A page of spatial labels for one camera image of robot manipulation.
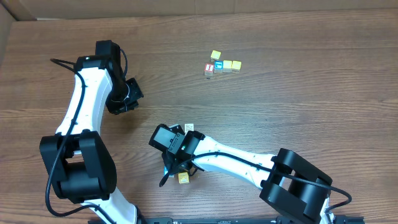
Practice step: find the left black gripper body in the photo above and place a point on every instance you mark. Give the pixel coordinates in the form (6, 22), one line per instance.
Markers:
(134, 94)

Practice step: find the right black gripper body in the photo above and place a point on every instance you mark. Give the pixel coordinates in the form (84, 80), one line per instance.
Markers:
(170, 160)

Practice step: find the yellow block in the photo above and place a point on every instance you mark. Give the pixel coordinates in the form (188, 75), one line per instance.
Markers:
(183, 178)
(227, 66)
(236, 66)
(215, 56)

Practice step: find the white patterned block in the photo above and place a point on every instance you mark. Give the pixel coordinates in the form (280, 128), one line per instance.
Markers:
(189, 127)

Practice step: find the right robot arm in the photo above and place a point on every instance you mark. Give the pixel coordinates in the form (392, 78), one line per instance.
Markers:
(288, 183)

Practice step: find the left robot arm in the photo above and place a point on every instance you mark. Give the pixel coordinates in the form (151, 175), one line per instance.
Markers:
(82, 173)

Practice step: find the red letter I block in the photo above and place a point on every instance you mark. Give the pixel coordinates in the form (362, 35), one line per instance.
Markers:
(209, 69)

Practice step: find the yellow block top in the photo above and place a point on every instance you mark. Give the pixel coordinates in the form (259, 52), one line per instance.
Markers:
(215, 56)

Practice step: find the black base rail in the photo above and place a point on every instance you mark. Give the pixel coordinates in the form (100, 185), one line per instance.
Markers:
(339, 219)

